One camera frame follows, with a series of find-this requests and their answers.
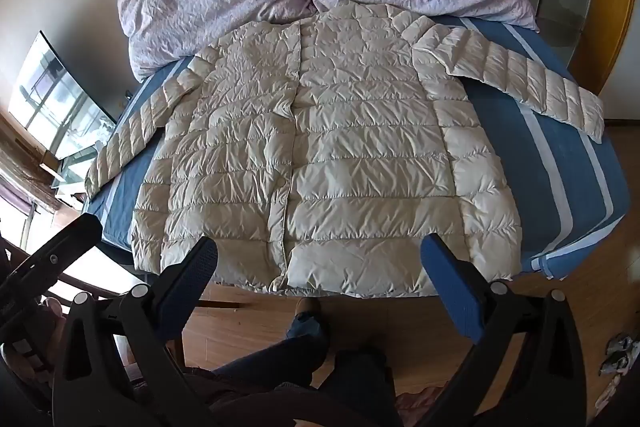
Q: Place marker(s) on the person's leg in dark trousers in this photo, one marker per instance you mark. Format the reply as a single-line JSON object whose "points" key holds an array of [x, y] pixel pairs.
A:
{"points": [[280, 362], [365, 382]]}

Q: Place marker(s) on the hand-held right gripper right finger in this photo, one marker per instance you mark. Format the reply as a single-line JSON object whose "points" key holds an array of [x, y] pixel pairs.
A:
{"points": [[450, 287]]}

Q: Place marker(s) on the flat screen television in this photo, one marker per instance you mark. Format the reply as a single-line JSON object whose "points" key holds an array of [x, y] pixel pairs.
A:
{"points": [[55, 102]]}

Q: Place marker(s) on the beige puffer jacket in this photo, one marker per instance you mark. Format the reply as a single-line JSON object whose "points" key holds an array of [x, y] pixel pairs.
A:
{"points": [[325, 132]]}

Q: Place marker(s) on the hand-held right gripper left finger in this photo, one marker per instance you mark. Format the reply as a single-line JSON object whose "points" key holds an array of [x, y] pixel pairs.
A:
{"points": [[200, 267]]}

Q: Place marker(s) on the brown shoe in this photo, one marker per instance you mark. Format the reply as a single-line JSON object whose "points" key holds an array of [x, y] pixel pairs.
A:
{"points": [[307, 307]]}

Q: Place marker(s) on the crumpled wrapper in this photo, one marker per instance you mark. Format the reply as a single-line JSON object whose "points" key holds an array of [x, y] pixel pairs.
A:
{"points": [[617, 352]]}

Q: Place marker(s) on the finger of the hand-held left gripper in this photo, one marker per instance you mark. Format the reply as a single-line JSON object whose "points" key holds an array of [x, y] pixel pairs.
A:
{"points": [[70, 239]]}

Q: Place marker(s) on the wooden television stand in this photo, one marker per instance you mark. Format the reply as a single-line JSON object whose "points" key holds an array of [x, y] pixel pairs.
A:
{"points": [[20, 167]]}

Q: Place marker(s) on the blue white striped bed sheet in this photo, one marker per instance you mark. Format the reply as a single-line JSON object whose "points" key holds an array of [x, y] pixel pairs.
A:
{"points": [[525, 157]]}

